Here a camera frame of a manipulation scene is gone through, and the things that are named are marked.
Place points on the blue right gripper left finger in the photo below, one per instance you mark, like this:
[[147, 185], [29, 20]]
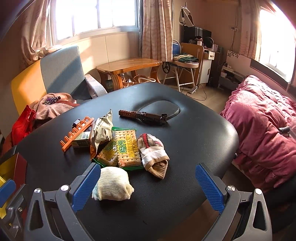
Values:
[[82, 186]]

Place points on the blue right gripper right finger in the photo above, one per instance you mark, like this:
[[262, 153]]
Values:
[[212, 186]]

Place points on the cream knitted sock ball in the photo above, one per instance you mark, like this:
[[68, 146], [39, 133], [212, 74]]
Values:
[[113, 184]]

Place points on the green white small box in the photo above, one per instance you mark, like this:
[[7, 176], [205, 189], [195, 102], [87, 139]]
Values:
[[82, 140]]

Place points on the cracker pack green wrapper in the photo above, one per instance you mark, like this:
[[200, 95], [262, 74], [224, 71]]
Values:
[[128, 156]]

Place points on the white orange snack bag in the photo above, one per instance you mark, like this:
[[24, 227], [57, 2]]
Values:
[[101, 132]]

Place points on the orange plastic rack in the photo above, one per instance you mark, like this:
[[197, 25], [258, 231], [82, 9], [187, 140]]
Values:
[[80, 127]]

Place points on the brown toy brick train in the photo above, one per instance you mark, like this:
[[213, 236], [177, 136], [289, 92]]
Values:
[[160, 119]]

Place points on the red gold storage box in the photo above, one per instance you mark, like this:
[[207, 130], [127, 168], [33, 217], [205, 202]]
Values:
[[13, 176]]

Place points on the pink red bed quilt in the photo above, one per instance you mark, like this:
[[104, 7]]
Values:
[[257, 112]]

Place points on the red cloth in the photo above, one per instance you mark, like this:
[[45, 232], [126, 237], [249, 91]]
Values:
[[21, 128]]

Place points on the pink cloth on chair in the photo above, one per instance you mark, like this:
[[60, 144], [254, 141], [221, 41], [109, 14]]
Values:
[[44, 112]]

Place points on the purple beads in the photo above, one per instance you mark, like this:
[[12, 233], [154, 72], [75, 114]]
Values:
[[52, 100]]

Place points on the yellow grey armchair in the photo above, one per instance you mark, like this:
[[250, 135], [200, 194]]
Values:
[[60, 71]]

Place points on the folding chair with clothes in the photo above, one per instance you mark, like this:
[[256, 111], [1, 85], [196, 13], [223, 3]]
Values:
[[186, 57]]

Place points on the wooden side table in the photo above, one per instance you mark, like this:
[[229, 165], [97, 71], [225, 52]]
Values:
[[116, 68]]

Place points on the wooden cabinet with drawer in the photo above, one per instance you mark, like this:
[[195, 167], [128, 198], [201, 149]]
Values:
[[208, 58]]

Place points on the beige patterned curtain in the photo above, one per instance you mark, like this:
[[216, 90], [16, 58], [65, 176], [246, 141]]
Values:
[[157, 35]]

